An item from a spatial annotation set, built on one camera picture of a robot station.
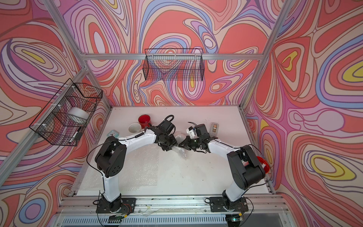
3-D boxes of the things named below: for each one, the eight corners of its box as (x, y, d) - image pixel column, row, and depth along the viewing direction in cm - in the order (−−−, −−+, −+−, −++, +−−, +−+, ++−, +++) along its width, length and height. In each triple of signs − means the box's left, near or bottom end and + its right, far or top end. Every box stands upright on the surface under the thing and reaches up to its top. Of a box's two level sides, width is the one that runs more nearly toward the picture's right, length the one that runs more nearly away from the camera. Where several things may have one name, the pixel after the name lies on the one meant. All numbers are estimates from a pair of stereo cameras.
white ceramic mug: (130, 135, 102) (127, 129, 96) (132, 128, 106) (129, 123, 100) (142, 135, 102) (139, 129, 96) (143, 128, 106) (141, 123, 100)
